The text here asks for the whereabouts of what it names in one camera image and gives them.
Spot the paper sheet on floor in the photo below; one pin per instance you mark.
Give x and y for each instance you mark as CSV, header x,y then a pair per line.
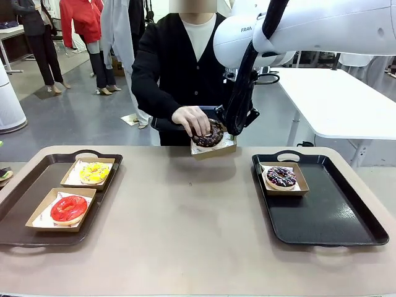
x,y
130,119

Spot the yellow frosted donut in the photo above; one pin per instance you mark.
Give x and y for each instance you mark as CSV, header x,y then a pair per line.
x,y
92,173

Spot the large black plastic tray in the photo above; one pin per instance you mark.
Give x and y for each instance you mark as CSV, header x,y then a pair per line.
x,y
325,210

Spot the white folding table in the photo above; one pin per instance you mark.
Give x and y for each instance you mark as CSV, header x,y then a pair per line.
x,y
340,102

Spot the figure in black suit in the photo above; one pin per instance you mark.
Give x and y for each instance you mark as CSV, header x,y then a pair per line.
x,y
40,37

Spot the person right hand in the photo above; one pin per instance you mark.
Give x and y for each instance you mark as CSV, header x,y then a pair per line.
x,y
190,119

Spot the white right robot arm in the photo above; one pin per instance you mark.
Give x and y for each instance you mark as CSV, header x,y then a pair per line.
x,y
325,24

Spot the purple frosted sprinkled donut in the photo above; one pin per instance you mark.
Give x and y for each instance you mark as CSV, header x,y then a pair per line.
x,y
273,181

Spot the red frosted donut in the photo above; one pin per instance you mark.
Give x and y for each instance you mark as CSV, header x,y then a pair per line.
x,y
62,213

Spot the black object under table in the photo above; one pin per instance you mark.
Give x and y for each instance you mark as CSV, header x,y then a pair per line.
x,y
305,143

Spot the cardboard box on floor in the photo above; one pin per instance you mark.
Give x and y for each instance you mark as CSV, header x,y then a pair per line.
x,y
118,68

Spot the person torso black cardigan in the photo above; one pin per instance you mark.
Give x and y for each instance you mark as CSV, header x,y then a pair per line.
x,y
167,52

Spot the large brown plastic tray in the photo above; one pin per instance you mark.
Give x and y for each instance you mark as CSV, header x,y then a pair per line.
x,y
31,182

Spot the sandal beside table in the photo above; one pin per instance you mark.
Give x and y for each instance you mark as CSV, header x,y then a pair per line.
x,y
5,174

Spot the small black serving tray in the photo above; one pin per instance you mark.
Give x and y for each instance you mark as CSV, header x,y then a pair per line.
x,y
164,125

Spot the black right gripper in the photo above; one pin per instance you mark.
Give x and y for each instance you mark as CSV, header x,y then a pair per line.
x,y
253,116

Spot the white printed paper liner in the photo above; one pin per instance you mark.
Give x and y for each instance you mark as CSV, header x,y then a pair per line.
x,y
41,220
228,141
71,178
264,173

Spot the kraft cardboard donut box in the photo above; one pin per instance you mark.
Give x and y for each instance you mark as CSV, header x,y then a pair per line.
x,y
52,229
213,153
287,193
82,187

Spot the person right forearm black sleeve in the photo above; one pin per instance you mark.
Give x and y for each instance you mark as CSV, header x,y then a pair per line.
x,y
154,102

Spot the chocolate sprinkled donut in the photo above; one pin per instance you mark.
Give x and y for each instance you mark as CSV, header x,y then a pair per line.
x,y
213,136

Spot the white cylindrical pedestal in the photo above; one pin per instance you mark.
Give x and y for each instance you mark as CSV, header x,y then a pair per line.
x,y
9,105

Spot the white background desk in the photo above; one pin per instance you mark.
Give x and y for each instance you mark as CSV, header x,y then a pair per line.
x,y
9,32

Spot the mannequin in red top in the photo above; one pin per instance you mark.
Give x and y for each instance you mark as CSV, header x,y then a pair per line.
x,y
82,21

